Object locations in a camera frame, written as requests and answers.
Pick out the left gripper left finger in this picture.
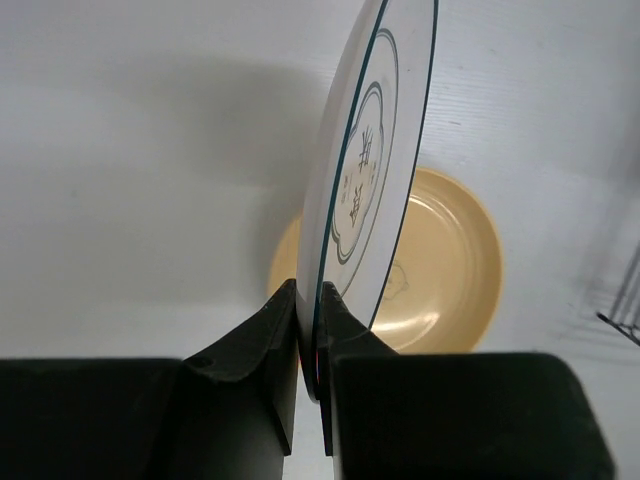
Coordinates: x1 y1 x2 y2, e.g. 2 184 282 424
1 280 297 479

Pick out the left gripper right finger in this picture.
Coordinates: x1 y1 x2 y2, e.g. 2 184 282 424
317 284 616 479

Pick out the orange plate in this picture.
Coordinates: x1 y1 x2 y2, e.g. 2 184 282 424
267 167 504 354

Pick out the grey rimmed plate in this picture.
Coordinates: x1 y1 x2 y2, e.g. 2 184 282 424
296 1 438 399

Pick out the wire dish rack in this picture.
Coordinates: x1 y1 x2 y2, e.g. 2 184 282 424
587 256 639 346

